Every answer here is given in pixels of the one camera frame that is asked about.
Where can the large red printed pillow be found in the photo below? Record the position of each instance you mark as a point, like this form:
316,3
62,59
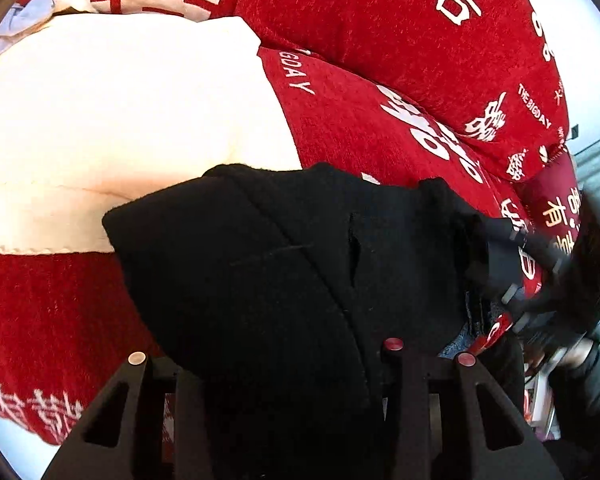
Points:
355,10

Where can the grey cloth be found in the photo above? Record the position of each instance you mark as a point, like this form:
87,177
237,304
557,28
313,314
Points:
20,22

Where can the person's right forearm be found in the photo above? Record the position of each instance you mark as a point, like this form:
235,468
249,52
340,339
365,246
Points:
592,400

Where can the small dark red pillow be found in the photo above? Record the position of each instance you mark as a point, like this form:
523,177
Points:
555,200

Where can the red printed blanket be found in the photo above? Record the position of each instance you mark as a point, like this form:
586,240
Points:
355,125

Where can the black pants with leaf-print waistband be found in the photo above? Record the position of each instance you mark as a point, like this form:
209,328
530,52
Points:
255,285

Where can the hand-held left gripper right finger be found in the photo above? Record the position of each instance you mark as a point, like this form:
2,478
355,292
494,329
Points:
415,400

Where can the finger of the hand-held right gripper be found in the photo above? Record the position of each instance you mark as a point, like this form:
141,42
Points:
505,287
525,247

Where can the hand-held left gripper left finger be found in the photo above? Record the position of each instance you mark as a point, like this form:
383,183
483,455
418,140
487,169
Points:
145,395

